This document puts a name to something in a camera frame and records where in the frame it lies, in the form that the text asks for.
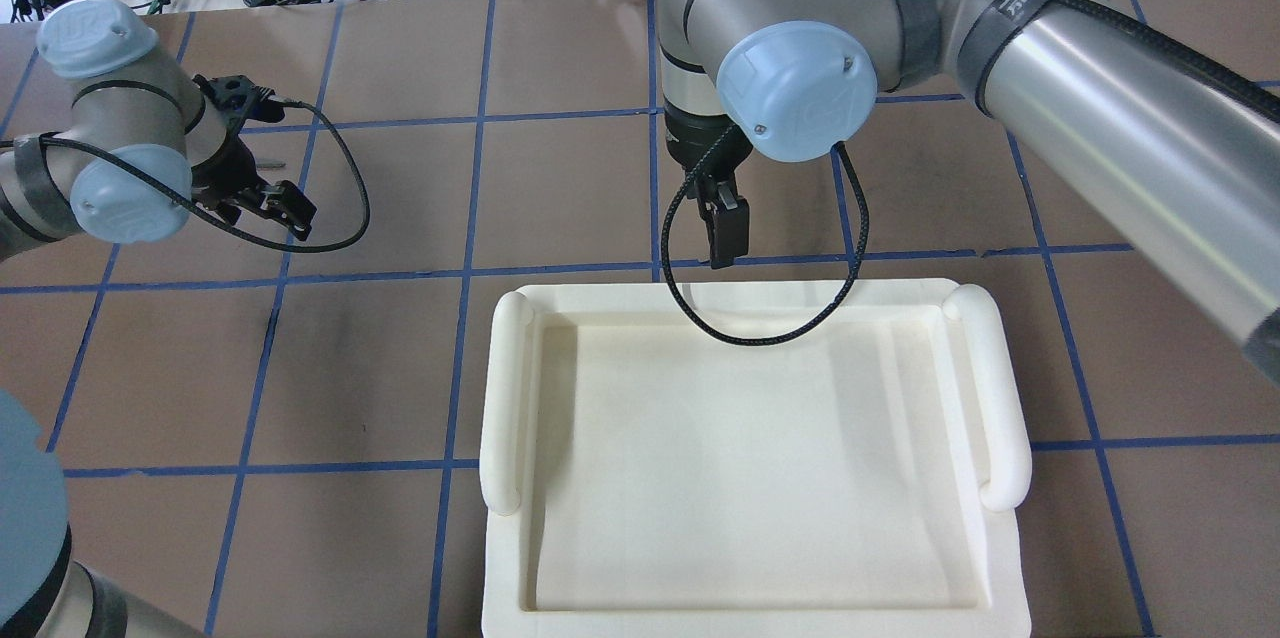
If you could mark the cream plastic tray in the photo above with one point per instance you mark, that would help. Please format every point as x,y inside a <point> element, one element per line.
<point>643,479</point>

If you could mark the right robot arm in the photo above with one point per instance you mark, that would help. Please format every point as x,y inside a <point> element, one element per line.
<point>1175,150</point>

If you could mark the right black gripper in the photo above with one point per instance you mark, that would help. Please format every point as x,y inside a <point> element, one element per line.
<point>697,144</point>

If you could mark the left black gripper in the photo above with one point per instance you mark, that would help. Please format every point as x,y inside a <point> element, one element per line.
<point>216,175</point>

